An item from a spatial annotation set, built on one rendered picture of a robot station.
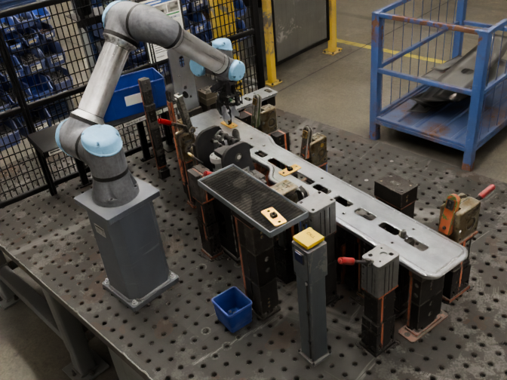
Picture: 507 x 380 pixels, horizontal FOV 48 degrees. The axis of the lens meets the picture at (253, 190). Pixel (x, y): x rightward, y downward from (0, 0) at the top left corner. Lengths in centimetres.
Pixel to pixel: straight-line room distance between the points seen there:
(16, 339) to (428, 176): 217
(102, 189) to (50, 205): 92
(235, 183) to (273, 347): 53
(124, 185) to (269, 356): 70
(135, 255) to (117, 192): 24
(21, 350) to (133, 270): 128
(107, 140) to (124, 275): 49
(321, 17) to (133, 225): 417
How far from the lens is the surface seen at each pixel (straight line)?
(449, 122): 423
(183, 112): 227
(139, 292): 204
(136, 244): 193
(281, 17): 529
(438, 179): 260
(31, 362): 306
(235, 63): 209
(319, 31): 579
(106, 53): 193
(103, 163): 180
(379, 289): 162
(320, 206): 170
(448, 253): 173
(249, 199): 166
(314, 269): 153
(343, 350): 184
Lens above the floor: 210
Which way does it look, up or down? 33 degrees down
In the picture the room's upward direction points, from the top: 7 degrees counter-clockwise
